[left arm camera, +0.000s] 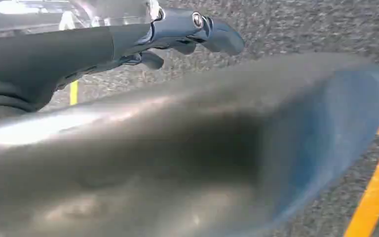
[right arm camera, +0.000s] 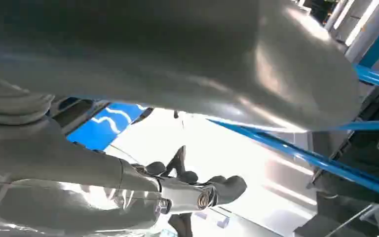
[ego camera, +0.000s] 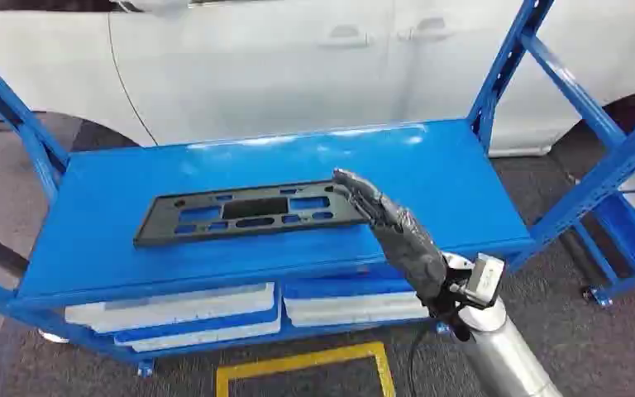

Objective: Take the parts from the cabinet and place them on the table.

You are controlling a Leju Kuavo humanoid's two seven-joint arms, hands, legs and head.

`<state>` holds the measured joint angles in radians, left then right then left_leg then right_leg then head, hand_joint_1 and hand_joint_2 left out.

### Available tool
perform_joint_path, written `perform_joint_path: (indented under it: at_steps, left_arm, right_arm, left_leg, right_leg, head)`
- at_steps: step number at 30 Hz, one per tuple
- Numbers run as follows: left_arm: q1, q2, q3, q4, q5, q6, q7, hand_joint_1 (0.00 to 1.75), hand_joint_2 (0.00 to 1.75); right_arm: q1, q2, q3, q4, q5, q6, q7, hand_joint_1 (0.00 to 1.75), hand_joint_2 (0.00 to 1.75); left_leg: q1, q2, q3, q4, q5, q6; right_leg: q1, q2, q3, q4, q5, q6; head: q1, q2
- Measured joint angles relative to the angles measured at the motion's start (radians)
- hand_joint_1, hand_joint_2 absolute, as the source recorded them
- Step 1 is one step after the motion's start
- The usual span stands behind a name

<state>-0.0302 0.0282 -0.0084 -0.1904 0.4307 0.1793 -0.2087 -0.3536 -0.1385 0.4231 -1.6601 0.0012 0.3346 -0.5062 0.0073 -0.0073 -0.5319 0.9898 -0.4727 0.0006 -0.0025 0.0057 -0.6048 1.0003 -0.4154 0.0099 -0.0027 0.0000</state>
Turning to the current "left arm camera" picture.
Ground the yellow floor tape square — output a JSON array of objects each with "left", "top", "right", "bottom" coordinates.
[
  {"left": 69, "top": 80, "right": 79, "bottom": 106},
  {"left": 343, "top": 116, "right": 379, "bottom": 237}
]

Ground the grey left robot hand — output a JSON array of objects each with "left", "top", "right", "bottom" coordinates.
[{"left": 0, "top": 7, "right": 379, "bottom": 237}]

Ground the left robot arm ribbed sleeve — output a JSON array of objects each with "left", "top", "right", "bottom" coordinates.
[{"left": 0, "top": 78, "right": 43, "bottom": 121}]

